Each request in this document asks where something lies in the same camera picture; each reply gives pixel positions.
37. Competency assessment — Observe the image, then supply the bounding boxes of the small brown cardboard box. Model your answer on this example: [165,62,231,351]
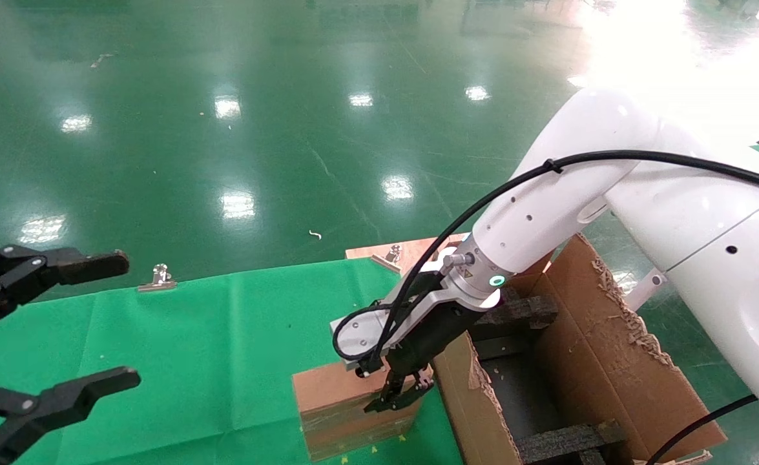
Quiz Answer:
[292,358,433,463]

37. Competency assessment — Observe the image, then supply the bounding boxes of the black foam carton liner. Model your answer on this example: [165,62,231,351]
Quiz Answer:
[473,333,587,446]

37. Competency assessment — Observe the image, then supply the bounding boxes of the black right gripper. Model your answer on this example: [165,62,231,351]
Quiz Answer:
[364,300,475,414]

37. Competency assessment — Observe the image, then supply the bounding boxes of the silver camera mount bracket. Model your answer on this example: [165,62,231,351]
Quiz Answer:
[382,284,503,343]

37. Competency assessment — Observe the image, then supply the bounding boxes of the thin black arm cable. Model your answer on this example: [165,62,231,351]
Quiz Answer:
[645,394,759,465]

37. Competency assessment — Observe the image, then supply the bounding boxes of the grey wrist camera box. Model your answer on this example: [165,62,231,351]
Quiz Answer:
[329,309,393,374]

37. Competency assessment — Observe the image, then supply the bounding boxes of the silver binder clip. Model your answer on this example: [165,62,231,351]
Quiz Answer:
[371,243,403,273]
[137,263,178,293]

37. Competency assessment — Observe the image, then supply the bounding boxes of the black foam block insert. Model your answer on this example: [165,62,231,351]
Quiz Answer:
[516,420,627,465]
[468,287,559,330]

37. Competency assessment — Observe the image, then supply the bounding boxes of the large open cardboard carton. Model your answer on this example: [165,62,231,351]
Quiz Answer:
[431,231,729,465]

